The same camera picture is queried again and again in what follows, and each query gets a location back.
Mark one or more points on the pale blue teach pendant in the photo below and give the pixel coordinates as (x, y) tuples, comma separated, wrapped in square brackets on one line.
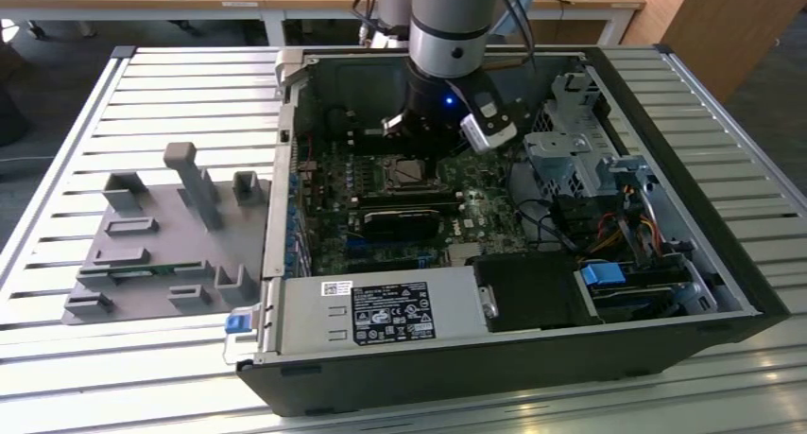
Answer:
[(504, 25)]

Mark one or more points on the green RAM stick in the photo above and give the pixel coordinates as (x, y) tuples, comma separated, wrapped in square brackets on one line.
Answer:
[(157, 268)]

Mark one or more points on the wooden cabinet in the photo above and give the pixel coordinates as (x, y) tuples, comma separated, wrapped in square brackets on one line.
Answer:
[(724, 27)]

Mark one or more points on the silver perforated drive cage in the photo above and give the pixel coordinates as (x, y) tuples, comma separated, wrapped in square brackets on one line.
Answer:
[(555, 169)]

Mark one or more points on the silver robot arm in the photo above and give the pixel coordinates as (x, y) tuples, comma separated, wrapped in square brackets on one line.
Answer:
[(446, 27)]

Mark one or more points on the green motherboard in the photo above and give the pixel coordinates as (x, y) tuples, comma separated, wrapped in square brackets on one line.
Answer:
[(491, 216)]

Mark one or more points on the grey parts rack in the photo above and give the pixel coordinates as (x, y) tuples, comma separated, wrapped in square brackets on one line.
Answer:
[(164, 226)]

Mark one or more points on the small silver chipset heatsink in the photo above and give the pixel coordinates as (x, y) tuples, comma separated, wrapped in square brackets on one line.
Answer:
[(465, 254)]

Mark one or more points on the blue case latch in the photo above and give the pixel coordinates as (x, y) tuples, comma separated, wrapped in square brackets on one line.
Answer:
[(236, 324)]

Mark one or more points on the black CPU socket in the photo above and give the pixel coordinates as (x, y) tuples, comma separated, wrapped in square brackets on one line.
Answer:
[(441, 188)]

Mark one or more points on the black silver PC case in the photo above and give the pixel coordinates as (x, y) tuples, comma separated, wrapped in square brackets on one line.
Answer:
[(441, 382)]

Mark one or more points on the silver power supply with label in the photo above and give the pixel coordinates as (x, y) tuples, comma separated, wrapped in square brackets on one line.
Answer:
[(302, 320)]

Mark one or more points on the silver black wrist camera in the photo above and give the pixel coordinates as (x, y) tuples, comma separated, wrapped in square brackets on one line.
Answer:
[(488, 126)]

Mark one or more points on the hard disk in blue carrier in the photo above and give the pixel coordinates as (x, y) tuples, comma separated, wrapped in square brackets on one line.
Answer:
[(601, 275)]

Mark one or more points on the black graphics card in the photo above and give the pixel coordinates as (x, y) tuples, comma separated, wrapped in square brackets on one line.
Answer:
[(397, 226)]

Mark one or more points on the silver green CPU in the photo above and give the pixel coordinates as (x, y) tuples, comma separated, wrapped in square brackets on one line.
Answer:
[(412, 171)]

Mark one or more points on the long black RAM slot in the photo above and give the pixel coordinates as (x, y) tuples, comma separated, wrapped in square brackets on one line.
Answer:
[(409, 205), (409, 196)]

